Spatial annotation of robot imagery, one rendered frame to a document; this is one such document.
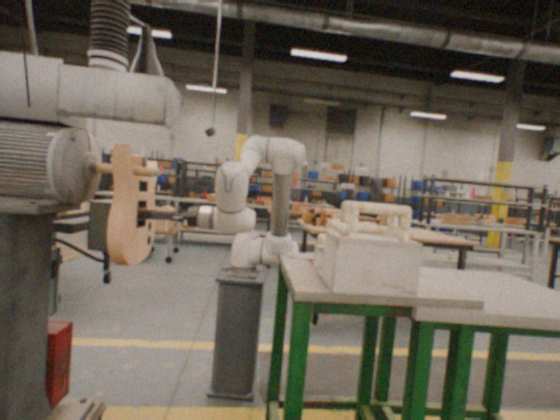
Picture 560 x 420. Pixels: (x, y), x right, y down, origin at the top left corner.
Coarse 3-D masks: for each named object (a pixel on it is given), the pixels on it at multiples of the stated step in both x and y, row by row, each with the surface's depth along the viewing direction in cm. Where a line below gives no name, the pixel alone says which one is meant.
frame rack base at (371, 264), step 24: (336, 240) 92; (360, 240) 92; (384, 240) 93; (408, 240) 97; (336, 264) 92; (360, 264) 92; (384, 264) 93; (408, 264) 93; (336, 288) 92; (360, 288) 93; (384, 288) 93; (408, 288) 94
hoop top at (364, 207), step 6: (354, 204) 92; (360, 204) 92; (366, 204) 93; (372, 204) 93; (378, 204) 93; (384, 204) 94; (360, 210) 92; (366, 210) 93; (372, 210) 93; (378, 210) 93; (384, 210) 93; (390, 210) 93; (396, 210) 93; (402, 210) 93; (408, 210) 94
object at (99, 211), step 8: (104, 200) 132; (112, 200) 136; (96, 208) 122; (104, 208) 122; (96, 216) 122; (104, 216) 122; (88, 224) 122; (96, 224) 122; (104, 224) 123; (88, 232) 122; (96, 232) 123; (104, 232) 123; (56, 240) 119; (64, 240) 120; (88, 240) 122; (96, 240) 123; (104, 240) 123; (72, 248) 122; (80, 248) 124; (88, 248) 123; (96, 248) 123; (104, 248) 123; (88, 256) 124; (104, 256) 127
